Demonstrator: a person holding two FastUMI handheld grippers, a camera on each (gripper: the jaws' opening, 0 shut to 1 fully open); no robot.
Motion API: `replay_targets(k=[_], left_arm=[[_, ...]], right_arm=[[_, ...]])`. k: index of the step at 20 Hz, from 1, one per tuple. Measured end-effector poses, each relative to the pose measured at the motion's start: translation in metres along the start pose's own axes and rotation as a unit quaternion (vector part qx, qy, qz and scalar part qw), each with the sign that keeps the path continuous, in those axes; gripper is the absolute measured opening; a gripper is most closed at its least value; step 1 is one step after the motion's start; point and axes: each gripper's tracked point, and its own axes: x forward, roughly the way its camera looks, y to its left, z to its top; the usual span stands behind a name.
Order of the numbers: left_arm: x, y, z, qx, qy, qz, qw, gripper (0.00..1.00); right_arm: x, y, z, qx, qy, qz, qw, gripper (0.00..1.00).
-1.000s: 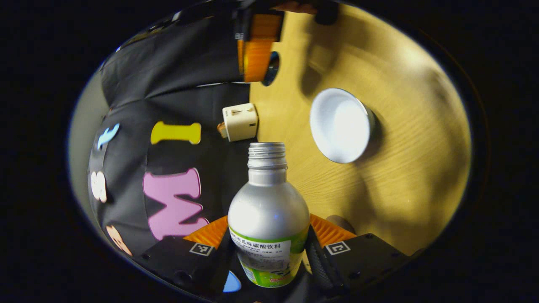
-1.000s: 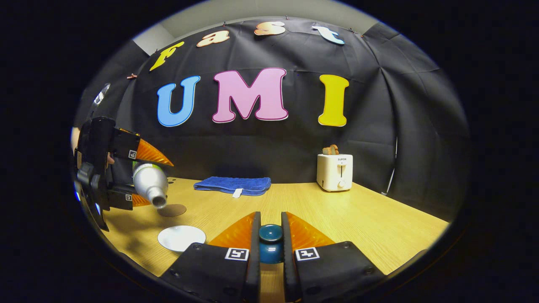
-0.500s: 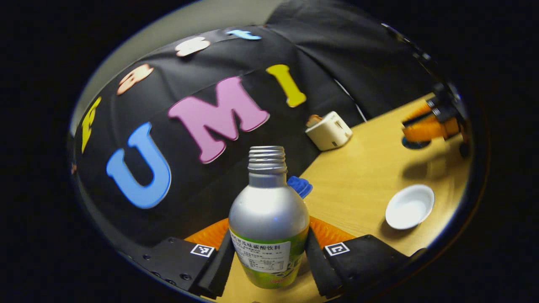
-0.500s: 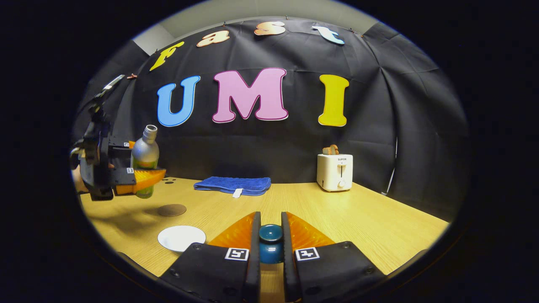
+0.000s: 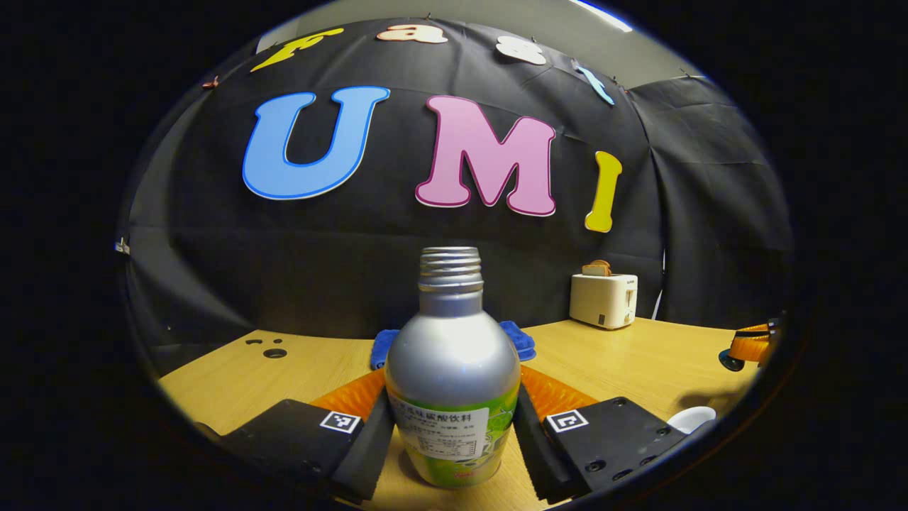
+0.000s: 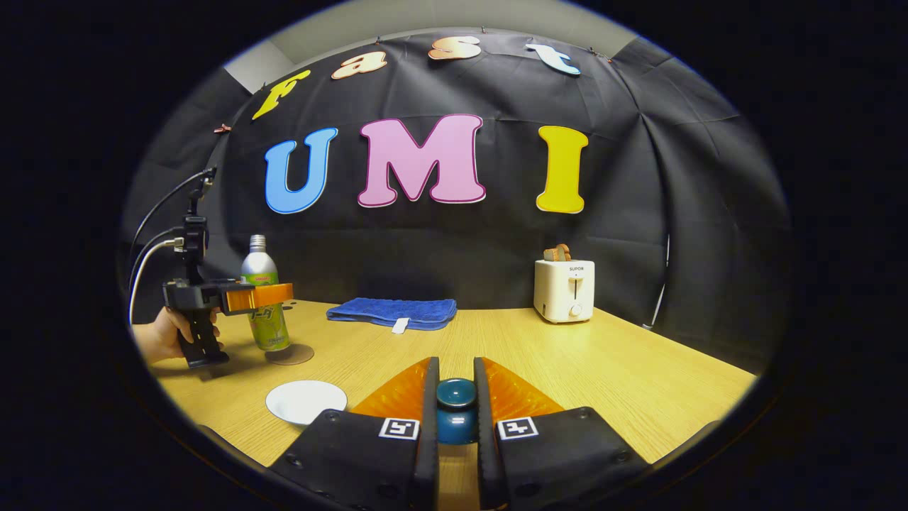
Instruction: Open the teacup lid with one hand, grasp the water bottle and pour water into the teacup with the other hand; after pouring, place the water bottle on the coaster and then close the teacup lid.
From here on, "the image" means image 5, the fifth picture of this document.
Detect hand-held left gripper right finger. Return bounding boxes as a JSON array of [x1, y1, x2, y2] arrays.
[[511, 363, 690, 505]]

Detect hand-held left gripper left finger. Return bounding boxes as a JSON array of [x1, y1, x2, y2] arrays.
[[213, 367, 397, 503]]

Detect white teacup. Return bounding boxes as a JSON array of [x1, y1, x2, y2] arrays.
[[667, 406, 718, 435]]

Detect silver green water bottle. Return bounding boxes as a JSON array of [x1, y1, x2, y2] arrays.
[[385, 246, 522, 489]]

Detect blue folded towel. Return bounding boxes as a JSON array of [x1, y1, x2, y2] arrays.
[[369, 321, 538, 371]]

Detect white toaster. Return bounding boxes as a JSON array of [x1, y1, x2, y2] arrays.
[[570, 273, 638, 330]]

